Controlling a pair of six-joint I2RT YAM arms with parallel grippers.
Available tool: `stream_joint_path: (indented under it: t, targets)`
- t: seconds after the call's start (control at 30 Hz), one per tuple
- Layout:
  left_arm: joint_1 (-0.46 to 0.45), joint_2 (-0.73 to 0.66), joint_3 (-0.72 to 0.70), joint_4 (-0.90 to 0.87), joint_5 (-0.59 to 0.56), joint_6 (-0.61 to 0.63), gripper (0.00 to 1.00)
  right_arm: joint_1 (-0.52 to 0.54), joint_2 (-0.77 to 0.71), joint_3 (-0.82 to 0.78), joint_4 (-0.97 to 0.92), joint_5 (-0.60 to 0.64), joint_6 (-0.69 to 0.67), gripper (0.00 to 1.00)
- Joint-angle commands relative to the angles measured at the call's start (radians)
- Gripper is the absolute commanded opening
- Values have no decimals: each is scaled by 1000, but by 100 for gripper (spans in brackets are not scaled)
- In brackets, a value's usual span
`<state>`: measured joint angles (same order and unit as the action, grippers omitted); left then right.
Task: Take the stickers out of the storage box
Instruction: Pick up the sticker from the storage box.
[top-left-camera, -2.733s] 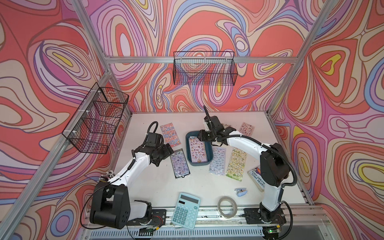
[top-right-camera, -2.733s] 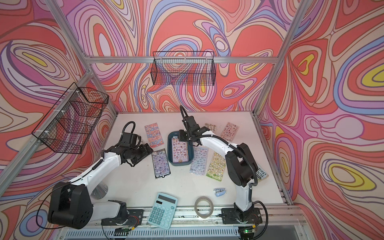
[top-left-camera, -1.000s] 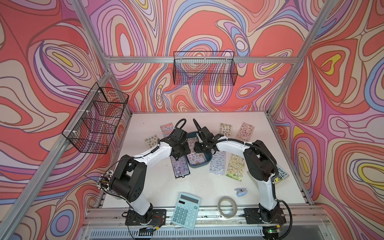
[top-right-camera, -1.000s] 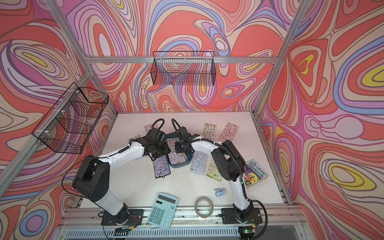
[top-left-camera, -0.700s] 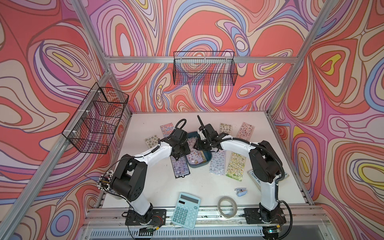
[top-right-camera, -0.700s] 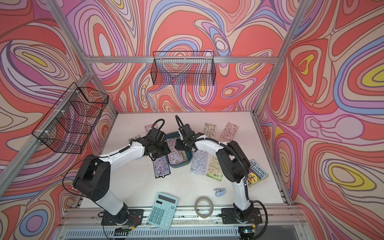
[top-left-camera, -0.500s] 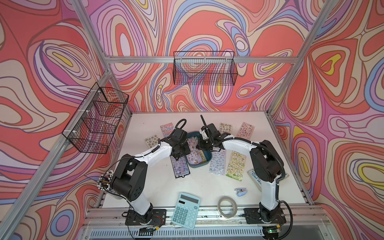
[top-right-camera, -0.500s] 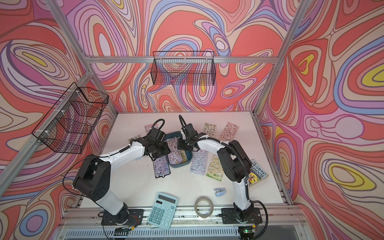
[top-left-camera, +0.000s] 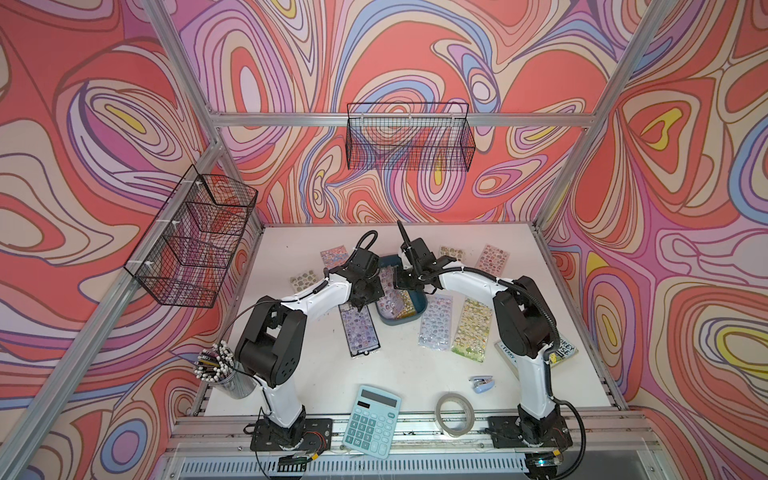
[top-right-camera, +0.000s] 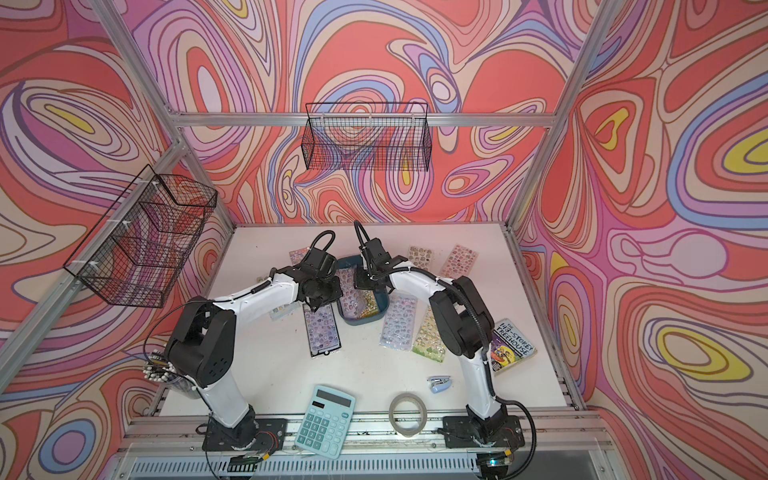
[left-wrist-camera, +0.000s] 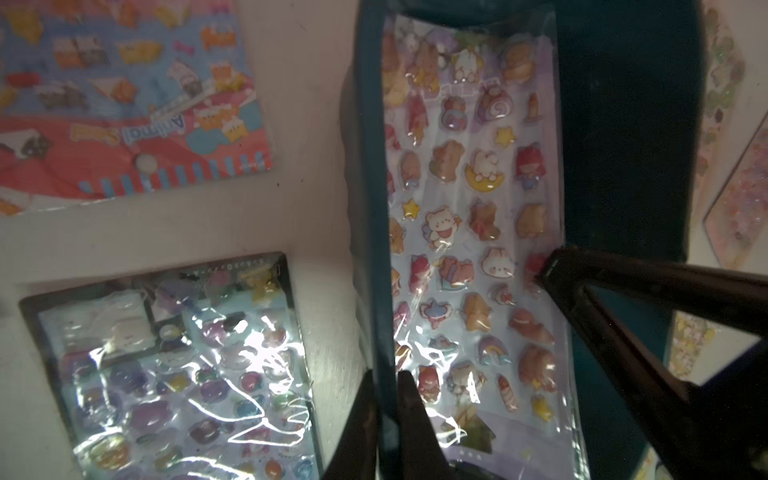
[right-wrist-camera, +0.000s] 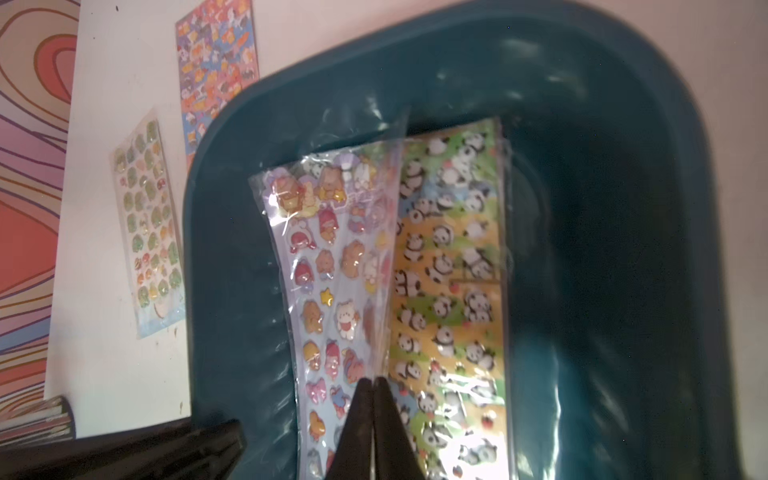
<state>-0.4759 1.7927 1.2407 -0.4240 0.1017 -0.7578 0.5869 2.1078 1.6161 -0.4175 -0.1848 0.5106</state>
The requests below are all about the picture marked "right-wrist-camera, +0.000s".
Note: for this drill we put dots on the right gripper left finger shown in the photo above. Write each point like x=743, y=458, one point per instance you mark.
x=352, y=460

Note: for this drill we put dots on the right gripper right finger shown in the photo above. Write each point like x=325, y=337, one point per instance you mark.
x=394, y=457

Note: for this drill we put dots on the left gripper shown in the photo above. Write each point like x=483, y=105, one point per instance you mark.
x=175, y=450

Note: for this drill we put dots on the lilac bear sticker sheet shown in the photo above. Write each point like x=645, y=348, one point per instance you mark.
x=332, y=218

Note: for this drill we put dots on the teal storage box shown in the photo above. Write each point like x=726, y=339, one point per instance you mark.
x=618, y=325

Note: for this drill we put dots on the red blue sticker sheet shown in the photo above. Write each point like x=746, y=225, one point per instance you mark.
x=217, y=59

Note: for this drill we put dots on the panda sticker sheet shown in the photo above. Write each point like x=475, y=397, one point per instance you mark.
x=447, y=366

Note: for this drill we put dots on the cup of pencils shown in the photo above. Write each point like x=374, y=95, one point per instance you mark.
x=45, y=422

